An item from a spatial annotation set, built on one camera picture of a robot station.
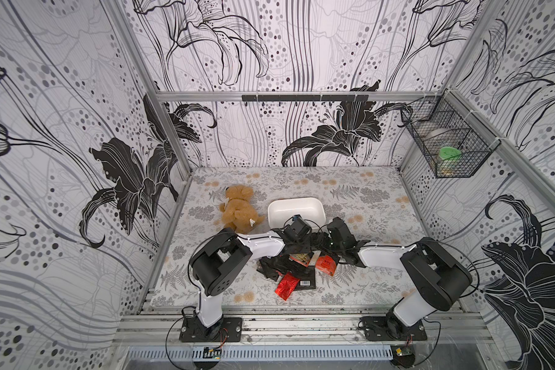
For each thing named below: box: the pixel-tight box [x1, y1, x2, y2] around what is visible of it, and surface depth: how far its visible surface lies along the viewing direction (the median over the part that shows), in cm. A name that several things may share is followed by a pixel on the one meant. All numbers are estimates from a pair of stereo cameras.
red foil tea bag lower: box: [274, 271, 301, 301], surface depth 82 cm
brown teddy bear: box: [218, 185, 265, 235], surface depth 95 cm
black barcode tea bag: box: [288, 259, 317, 291], surface depth 85 cm
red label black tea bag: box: [315, 255, 337, 276], surface depth 88 cm
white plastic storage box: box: [267, 197, 327, 229], surface depth 101 cm
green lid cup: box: [438, 146, 462, 160], surface depth 80 cm
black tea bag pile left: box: [256, 254, 308, 282], surface depth 85 cm
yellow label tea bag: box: [288, 252, 314, 268], surface depth 87 cm
